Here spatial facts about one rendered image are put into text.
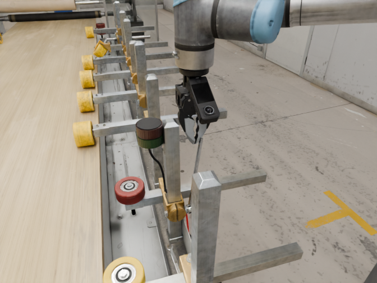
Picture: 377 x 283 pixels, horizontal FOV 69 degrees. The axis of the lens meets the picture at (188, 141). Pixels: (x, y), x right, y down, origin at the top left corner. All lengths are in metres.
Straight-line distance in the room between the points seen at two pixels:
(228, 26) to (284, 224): 1.54
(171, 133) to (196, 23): 0.23
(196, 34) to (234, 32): 0.08
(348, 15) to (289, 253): 0.54
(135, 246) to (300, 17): 0.81
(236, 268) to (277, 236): 1.18
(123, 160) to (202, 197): 0.96
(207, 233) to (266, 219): 1.47
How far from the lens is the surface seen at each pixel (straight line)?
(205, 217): 0.44
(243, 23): 0.57
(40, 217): 0.77
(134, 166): 1.30
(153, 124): 0.62
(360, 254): 1.98
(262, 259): 0.72
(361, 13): 0.70
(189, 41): 0.61
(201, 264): 0.54
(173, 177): 0.70
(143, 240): 1.01
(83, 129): 0.93
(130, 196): 0.75
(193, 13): 0.60
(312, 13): 0.69
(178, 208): 0.75
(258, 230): 1.86
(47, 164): 0.94
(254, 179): 0.89
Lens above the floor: 1.42
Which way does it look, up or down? 34 degrees down
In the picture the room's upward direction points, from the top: straight up
